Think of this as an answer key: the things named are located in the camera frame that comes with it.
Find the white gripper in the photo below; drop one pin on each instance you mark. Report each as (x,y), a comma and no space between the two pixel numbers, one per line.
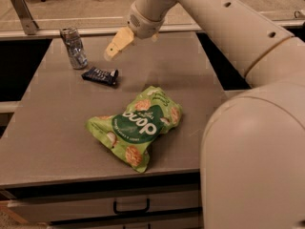
(143,25)

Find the dark blue rxbar wrapper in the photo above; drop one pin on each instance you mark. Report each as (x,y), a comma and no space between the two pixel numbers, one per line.
(99,76)

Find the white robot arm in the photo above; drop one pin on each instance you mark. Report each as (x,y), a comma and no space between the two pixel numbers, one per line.
(252,156)

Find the silver redbull can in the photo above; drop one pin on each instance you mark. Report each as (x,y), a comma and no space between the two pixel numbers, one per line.
(75,49)

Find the green chip bag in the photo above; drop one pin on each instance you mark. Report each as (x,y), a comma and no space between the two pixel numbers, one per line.
(130,134)

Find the grey lower drawer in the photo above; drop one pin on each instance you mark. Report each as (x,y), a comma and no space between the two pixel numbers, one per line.
(172,221)

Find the grey drawer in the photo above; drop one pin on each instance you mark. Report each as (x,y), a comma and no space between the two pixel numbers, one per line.
(99,205)
(172,221)

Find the grey top drawer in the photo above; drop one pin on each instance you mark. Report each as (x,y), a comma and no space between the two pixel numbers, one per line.
(99,205)

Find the left metal rail bracket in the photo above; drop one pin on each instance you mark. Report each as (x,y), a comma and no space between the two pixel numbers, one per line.
(28,24)

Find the black drawer handle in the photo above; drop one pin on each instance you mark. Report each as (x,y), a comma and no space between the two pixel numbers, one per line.
(131,207)

